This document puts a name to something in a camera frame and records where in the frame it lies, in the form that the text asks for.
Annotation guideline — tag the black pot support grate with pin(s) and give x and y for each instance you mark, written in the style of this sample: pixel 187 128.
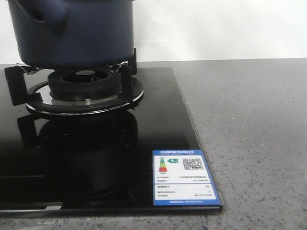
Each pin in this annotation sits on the black pot support grate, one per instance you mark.
pixel 38 100

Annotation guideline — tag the black round gas burner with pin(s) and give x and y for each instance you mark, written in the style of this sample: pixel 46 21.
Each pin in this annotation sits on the black round gas burner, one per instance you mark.
pixel 78 85

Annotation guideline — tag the blue white energy label sticker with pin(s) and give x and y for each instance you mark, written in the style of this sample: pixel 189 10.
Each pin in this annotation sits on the blue white energy label sticker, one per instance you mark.
pixel 181 177

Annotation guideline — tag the black glass gas stove top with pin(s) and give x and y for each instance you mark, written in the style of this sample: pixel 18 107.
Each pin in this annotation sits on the black glass gas stove top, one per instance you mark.
pixel 89 165

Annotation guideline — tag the dark blue cooking pot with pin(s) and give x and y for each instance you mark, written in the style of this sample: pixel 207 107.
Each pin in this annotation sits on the dark blue cooking pot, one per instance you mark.
pixel 63 34

